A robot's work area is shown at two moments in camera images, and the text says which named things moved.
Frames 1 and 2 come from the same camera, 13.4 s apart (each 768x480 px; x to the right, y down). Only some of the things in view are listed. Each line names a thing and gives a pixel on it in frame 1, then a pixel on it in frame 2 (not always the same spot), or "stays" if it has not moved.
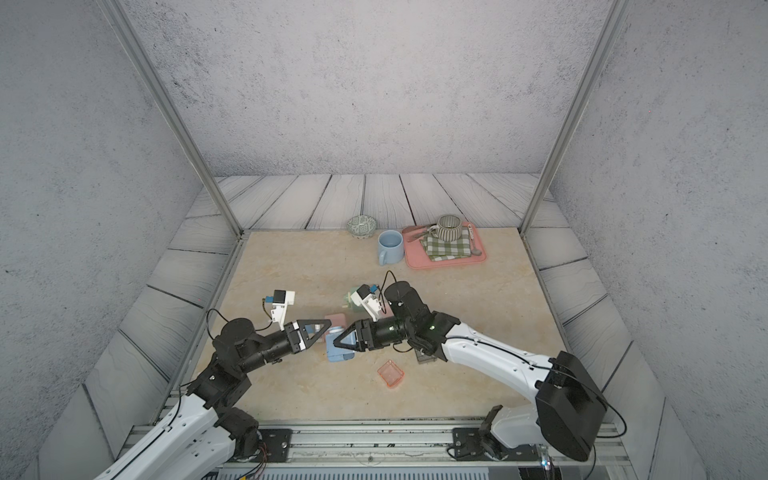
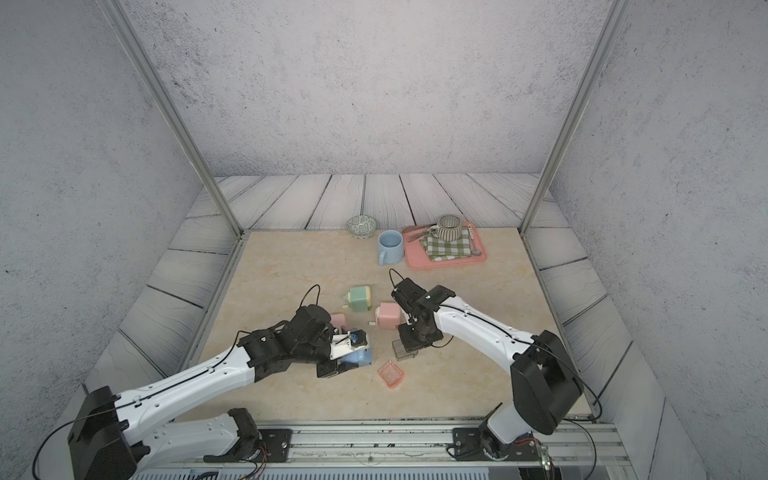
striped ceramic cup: (448, 228) stays
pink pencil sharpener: (386, 309) stays
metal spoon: (474, 252) stays
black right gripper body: (387, 332) -> (412, 336)
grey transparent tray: (424, 359) -> (400, 350)
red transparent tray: (390, 373) stays
